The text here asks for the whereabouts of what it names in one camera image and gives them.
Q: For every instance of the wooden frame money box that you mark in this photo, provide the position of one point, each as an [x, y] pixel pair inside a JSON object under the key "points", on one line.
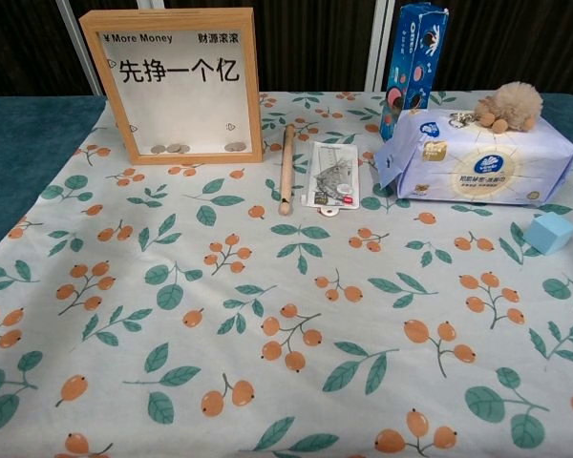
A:
{"points": [[172, 21]]}

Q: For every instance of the wooden stick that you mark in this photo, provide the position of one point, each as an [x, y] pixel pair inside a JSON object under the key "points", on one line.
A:
{"points": [[286, 167]]}

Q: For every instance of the floral tablecloth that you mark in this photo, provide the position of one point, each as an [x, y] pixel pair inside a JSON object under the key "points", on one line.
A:
{"points": [[286, 334]]}

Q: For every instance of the wide white partition post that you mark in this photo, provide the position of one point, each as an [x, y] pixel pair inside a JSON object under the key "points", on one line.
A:
{"points": [[150, 4], [379, 43]]}

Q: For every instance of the teal table cover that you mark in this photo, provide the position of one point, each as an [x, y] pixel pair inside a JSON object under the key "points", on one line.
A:
{"points": [[24, 143]]}

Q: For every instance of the clear pouch with cat card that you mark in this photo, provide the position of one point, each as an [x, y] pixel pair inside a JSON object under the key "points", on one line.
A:
{"points": [[332, 174]]}

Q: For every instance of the blue Oreo cookie box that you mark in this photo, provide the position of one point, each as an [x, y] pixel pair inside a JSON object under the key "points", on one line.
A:
{"points": [[413, 62]]}

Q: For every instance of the thin white partition post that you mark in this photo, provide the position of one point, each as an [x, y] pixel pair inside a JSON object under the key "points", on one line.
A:
{"points": [[78, 43]]}

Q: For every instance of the light blue foam cube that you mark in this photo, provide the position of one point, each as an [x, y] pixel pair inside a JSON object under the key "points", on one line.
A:
{"points": [[549, 234]]}

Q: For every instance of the white tissue pack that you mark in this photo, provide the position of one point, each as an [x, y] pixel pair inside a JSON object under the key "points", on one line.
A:
{"points": [[487, 167]]}

